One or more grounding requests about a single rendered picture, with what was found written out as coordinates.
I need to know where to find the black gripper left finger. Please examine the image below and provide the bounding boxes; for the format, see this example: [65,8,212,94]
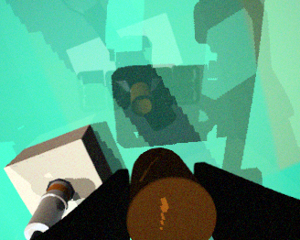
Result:
[32,169,131,240]

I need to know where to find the cream block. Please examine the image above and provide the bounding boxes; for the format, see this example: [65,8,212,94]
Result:
[5,124,113,219]

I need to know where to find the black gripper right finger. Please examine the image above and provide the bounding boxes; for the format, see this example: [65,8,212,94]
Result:
[194,162,300,240]

